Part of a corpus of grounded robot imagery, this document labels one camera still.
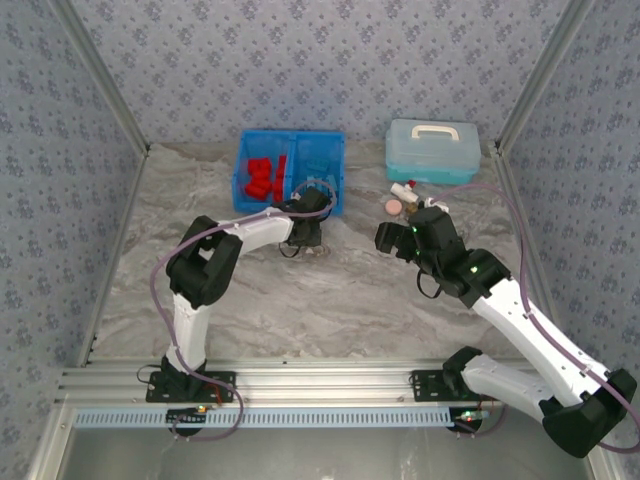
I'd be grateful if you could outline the aluminium frame post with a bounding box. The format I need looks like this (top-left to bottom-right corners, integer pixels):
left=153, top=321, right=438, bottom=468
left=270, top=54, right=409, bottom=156
left=493, top=0, right=599, bottom=154
left=47, top=0, right=152, bottom=154

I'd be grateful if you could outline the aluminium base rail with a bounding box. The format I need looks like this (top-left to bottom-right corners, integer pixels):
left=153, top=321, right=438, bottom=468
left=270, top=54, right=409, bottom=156
left=54, top=355, right=551, bottom=407

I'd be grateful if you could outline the small controller board with LED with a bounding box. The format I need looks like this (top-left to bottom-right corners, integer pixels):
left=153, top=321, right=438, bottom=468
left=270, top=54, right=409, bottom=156
left=452, top=408, right=489, bottom=431
left=166, top=407, right=209, bottom=426

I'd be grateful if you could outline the slotted cable duct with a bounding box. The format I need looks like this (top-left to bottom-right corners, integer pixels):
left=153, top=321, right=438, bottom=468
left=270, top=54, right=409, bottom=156
left=74, top=407, right=457, bottom=430

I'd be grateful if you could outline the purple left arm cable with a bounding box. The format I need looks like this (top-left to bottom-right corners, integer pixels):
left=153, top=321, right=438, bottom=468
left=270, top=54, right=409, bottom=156
left=149, top=179, right=335, bottom=444

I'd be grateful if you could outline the teal storage box white handle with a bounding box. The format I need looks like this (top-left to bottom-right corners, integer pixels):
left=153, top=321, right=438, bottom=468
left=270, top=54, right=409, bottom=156
left=384, top=118, right=482, bottom=187

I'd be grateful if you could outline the grey metal base panel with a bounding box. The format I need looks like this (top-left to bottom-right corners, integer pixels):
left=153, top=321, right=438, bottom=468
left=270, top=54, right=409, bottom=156
left=29, top=405, right=626, bottom=480

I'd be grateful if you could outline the aluminium side rail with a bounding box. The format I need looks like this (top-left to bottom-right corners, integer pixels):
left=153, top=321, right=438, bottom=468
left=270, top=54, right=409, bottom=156
left=492, top=140, right=571, bottom=365
left=77, top=143, right=152, bottom=369

